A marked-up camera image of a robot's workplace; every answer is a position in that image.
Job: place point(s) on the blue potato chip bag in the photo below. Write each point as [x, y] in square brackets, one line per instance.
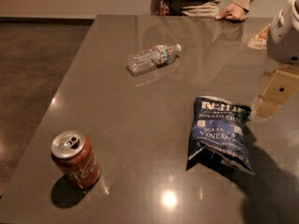
[218, 129]

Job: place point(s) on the person's hand on table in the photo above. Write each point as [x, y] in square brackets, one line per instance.
[232, 12]

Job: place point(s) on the red soda can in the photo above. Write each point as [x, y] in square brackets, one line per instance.
[73, 153]

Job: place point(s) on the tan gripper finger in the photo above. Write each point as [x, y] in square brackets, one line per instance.
[283, 84]
[266, 108]

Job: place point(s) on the clear plastic water bottle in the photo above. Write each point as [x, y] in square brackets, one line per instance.
[150, 59]

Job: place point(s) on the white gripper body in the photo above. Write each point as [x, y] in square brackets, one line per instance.
[285, 37]

